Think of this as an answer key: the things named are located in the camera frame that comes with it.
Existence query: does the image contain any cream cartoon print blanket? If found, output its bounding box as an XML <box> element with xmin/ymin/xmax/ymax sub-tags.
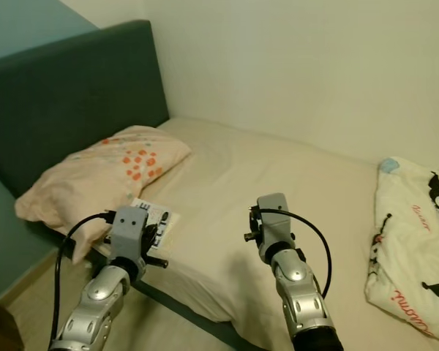
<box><xmin>364</xmin><ymin>156</ymin><xmax>439</xmax><ymax>341</ymax></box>

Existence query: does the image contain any beige sheeted mattress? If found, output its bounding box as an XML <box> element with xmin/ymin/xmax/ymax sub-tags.
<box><xmin>80</xmin><ymin>116</ymin><xmax>439</xmax><ymax>351</ymax></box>

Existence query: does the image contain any wooden baseboard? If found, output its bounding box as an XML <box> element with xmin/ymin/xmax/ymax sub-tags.
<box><xmin>0</xmin><ymin>247</ymin><xmax>65</xmax><ymax>304</ymax></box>

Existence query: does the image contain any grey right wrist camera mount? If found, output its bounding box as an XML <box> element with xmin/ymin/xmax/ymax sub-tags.
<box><xmin>256</xmin><ymin>193</ymin><xmax>295</xmax><ymax>249</ymax></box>

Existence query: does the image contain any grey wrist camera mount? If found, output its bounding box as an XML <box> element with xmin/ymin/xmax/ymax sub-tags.
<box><xmin>108</xmin><ymin>205</ymin><xmax>149</xmax><ymax>264</ymax></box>
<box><xmin>256</xmin><ymin>193</ymin><xmax>295</xmax><ymax>249</ymax></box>

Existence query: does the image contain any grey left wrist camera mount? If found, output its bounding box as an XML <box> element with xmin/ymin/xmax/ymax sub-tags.
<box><xmin>108</xmin><ymin>205</ymin><xmax>149</xmax><ymax>264</ymax></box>

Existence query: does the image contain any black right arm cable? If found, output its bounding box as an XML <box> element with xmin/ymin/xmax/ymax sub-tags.
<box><xmin>259</xmin><ymin>208</ymin><xmax>333</xmax><ymax>297</ymax></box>

